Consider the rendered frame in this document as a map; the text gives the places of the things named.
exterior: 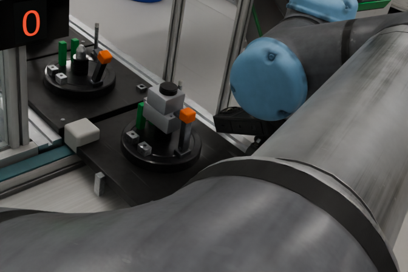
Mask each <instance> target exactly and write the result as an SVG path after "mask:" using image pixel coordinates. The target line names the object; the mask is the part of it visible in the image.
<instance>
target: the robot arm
mask: <svg viewBox="0 0 408 272"><path fill-rule="evenodd" d="M286 8H287V12H286V15H285V18H284V19H283V20H281V21H280V22H279V23H277V24H276V25H275V27H273V28H272V29H271V30H269V31H268V32H267V33H266V34H264V35H263V36H261V37H260V38H257V39H255V40H253V41H252V42H250V43H249V44H248V45H247V47H246V48H245V50H244V51H243V52H242V53H241V54H240V55H239V56H238V57H237V58H236V60H235V61H234V63H233V65H232V68H231V72H230V79H229V80H230V86H231V90H232V93H233V95H234V97H235V99H236V101H237V102H238V104H239V105H240V107H237V106H234V107H228V108H225V109H223V110H221V111H220V113H218V114H217V115H214V116H212V117H213V120H214V124H215V128H216V132H218V133H226V134H240V135H254V136H255V137H254V142H253V143H251V145H250V146H249V147H248V149H247V150H246V152H245V155H244V157H233V158H228V159H225V160H221V161H218V162H216V163H214V164H212V165H209V166H208V167H206V168H205V169H203V170H201V171H200V172H199V173H197V174H196V175H195V176H194V177H193V178H191V179H190V180H189V181H188V182H187V183H186V184H185V185H183V186H182V187H181V188H180V189H179V190H178V191H176V192H175V193H173V194H172V195H169V196H167V197H165V198H162V199H160V200H156V201H153V202H149V203H145V204H142V205H138V206H133V207H131V208H125V209H116V210H110V211H102V212H85V213H63V212H50V211H41V210H35V209H21V208H6V207H0V272H400V268H399V265H398V261H397V259H396V257H395V255H394V252H393V247H394V245H395V242H396V240H397V237H398V235H399V232H400V229H401V226H402V224H403V221H404V218H405V216H406V213H407V210H408V11H407V12H399V13H391V14H386V15H378V16H370V17H365V18H358V19H355V16H356V12H357V10H358V2H357V0H290V1H289V3H288V4H287V6H286Z"/></svg>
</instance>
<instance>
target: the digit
mask: <svg viewBox="0 0 408 272"><path fill-rule="evenodd" d="M13 15H14V28H15V44H20V43H26V42H29V41H34V40H38V39H43V38H47V0H31V1H23V2H16V3H13Z"/></svg>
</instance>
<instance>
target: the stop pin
mask: <svg viewBox="0 0 408 272"><path fill-rule="evenodd" d="M105 179H106V176H105V175H104V174H103V173H102V172H99V173H96V174H95V185H94V193H95V194H96V195H97V196H102V195H103V194H104V189H105Z"/></svg>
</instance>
